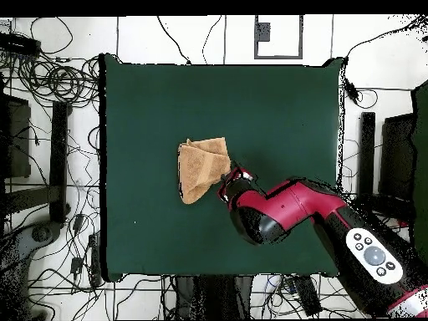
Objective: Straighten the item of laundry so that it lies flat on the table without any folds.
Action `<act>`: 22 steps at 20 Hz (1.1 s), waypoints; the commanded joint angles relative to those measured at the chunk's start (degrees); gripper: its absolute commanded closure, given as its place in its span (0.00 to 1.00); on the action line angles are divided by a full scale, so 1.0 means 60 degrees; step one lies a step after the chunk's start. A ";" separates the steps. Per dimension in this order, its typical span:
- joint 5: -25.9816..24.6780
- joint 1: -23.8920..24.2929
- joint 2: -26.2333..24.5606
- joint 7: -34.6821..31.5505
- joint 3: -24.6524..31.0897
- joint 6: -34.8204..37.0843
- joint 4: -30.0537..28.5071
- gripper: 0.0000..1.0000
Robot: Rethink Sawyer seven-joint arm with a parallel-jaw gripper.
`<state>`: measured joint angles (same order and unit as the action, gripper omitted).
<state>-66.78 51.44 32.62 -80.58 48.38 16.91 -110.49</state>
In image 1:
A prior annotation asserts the tan terry towel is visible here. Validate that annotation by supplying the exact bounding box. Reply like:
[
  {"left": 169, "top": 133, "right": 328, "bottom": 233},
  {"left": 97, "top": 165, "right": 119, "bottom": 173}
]
[{"left": 176, "top": 136, "right": 232, "bottom": 206}]

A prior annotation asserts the black flat box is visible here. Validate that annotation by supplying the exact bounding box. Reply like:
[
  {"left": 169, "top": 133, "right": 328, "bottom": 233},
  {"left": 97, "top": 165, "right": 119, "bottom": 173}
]
[
  {"left": 380, "top": 112, "right": 416, "bottom": 202},
  {"left": 0, "top": 94, "right": 32, "bottom": 179}
]

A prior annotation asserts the dark green table cloth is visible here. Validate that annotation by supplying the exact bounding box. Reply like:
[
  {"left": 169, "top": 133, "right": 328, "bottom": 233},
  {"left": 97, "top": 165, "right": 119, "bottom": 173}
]
[{"left": 99, "top": 53, "right": 345, "bottom": 283}]

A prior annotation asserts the long black floor bar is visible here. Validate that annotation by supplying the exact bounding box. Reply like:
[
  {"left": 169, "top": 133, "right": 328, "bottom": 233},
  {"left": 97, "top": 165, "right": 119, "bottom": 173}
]
[
  {"left": 359, "top": 111, "right": 376, "bottom": 199},
  {"left": 48, "top": 100, "right": 70, "bottom": 224}
]

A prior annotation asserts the black power strip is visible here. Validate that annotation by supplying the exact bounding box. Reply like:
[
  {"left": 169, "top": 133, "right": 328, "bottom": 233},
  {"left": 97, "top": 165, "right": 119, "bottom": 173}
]
[
  {"left": 293, "top": 275, "right": 323, "bottom": 318},
  {"left": 0, "top": 32, "right": 42, "bottom": 57}
]

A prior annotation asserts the dark green cloth panel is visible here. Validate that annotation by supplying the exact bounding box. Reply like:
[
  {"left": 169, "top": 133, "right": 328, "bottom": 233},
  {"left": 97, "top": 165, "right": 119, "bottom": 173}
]
[{"left": 411, "top": 79, "right": 428, "bottom": 266}]

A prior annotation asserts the black round stand base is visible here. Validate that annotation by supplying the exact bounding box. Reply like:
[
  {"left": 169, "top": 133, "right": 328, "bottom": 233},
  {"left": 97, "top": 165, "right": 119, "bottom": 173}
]
[{"left": 16, "top": 220, "right": 65, "bottom": 257}]

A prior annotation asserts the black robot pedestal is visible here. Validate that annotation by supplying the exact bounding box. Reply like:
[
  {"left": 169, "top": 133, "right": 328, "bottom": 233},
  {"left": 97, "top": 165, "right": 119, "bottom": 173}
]
[{"left": 175, "top": 274, "right": 252, "bottom": 320}]

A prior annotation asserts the dark square floor frame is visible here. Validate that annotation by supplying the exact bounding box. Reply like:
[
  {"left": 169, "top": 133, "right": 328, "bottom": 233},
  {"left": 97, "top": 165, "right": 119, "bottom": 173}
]
[{"left": 253, "top": 14, "right": 304, "bottom": 60}]

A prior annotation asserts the black cable with plug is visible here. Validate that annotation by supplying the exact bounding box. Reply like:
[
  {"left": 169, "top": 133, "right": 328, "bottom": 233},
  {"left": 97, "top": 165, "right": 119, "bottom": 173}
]
[{"left": 343, "top": 14, "right": 428, "bottom": 110}]

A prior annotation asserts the coiled black cable bundle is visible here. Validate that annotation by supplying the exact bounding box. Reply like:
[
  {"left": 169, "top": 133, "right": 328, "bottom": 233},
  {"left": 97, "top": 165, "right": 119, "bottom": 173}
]
[{"left": 14, "top": 54, "right": 101, "bottom": 105}]

